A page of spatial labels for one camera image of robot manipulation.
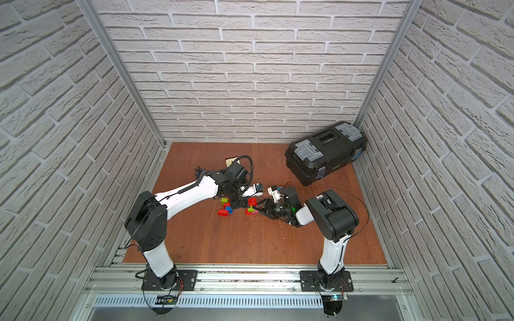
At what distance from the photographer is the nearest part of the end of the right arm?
773mm

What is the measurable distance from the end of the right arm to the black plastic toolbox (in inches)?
5.5

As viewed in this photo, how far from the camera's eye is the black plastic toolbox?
36.8 inches
